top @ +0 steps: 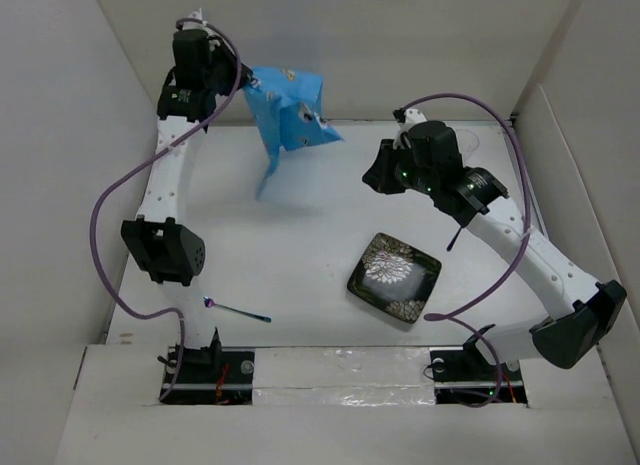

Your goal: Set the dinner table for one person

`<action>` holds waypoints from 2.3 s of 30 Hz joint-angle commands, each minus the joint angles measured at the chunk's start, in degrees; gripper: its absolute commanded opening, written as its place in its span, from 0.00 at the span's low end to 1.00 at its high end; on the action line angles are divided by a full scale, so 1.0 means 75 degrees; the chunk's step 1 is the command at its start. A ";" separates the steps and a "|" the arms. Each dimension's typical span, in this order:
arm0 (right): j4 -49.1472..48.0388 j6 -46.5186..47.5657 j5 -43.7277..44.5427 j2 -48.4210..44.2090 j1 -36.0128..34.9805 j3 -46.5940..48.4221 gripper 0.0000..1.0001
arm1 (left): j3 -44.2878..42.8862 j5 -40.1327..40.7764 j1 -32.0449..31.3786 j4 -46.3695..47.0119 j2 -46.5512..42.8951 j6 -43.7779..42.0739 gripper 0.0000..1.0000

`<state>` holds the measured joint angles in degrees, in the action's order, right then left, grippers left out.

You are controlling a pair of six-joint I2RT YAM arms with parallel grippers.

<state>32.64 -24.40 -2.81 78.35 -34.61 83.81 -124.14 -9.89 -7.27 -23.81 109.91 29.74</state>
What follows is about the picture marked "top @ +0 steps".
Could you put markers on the clear plastic cup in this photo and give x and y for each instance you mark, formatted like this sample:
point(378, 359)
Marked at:
point(468, 142)

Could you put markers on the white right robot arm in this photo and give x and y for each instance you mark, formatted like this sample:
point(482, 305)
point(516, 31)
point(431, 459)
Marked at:
point(578, 309)

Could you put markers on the black floral square plate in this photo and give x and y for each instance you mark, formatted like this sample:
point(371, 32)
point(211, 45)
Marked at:
point(395, 278)

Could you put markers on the purple iridescent spoon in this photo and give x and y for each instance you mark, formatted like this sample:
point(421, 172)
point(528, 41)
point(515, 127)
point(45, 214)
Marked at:
point(454, 239)

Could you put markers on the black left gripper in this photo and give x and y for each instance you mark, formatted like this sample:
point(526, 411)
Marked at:
point(221, 50)

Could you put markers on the iridescent fork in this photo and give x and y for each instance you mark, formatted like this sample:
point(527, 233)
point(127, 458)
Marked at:
point(209, 303)

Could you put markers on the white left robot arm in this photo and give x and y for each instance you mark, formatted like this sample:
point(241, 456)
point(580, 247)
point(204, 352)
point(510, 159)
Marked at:
point(158, 238)

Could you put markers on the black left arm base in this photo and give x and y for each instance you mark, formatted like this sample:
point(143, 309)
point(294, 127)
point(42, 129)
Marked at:
point(212, 375)

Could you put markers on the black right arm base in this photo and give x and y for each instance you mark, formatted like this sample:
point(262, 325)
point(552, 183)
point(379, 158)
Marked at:
point(468, 375)

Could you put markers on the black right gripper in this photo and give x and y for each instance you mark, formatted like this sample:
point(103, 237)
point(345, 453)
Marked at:
point(378, 175)

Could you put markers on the blue space-print cloth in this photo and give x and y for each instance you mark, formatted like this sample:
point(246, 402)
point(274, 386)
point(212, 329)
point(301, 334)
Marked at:
point(286, 106)

